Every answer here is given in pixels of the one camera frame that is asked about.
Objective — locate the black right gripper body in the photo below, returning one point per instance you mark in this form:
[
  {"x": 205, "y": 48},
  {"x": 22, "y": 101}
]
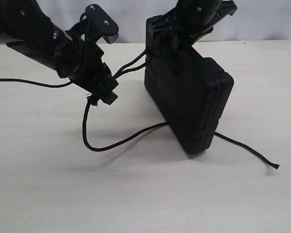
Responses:
[{"x": 188, "y": 21}]

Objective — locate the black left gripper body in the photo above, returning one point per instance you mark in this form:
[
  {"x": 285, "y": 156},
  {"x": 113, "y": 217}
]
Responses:
[{"x": 81, "y": 62}]

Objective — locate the black plastic carry case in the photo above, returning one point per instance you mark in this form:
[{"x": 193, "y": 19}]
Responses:
[{"x": 191, "y": 92}]

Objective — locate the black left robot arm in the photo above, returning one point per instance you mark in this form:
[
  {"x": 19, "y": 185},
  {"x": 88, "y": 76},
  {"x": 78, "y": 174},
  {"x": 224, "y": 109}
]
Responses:
[{"x": 26, "y": 29}]

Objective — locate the white backdrop curtain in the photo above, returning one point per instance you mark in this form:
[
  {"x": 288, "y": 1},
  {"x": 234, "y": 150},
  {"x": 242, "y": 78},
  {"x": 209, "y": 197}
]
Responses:
[{"x": 253, "y": 20}]

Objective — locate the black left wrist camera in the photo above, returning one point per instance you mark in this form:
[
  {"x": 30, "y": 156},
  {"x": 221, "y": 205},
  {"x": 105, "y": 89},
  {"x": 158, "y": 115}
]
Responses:
[{"x": 95, "y": 24}]

